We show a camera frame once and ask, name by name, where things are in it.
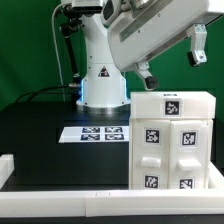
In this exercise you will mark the white cabinet body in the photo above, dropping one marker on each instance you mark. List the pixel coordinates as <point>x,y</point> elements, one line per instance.
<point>169,154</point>

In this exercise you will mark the white cabinet door panel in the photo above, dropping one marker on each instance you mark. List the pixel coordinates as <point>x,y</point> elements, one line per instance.
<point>188,166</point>
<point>149,154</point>

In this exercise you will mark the white marker base plate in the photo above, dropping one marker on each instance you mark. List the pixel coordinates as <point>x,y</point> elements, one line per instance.
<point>99,134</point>

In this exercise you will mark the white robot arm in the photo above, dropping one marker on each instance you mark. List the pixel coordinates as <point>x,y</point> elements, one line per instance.
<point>103,87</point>

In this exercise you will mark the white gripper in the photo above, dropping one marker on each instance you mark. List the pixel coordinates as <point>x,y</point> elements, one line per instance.
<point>135,39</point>

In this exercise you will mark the white cabinet top block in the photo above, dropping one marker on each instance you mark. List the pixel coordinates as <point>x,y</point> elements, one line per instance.
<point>173,105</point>

